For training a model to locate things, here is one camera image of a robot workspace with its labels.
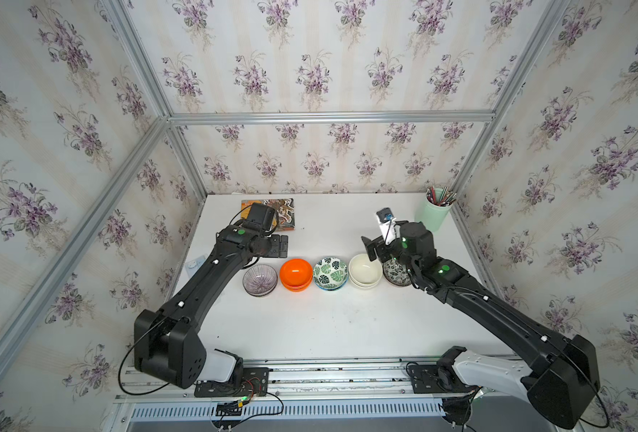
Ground black white patterned bowl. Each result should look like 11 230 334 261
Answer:
383 258 412 287

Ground orange plastic bowl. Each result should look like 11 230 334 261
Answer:
279 258 313 285
283 280 312 292

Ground pink striped bowl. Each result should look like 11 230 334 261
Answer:
242 265 278 297

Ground green leaf bowl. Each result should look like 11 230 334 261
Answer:
313 257 349 285

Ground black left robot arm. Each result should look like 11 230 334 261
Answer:
133 203 288 389

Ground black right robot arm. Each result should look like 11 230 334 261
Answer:
362 208 600 429

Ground white ceramic bowl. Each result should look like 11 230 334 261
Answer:
348 254 383 290

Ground yellow illustrated children's book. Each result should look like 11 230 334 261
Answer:
241 198 295 231

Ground green leaf bowl resting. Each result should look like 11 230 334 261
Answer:
316 280 348 292

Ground mint green pen cup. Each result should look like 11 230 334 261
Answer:
415 186 458 233

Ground small circuit board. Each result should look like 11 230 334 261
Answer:
214 401 246 418

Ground aluminium mounting rail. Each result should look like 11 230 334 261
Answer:
112 355 520 403

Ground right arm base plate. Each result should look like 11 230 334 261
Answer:
405 362 477 394

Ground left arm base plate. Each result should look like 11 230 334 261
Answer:
194 367 270 398

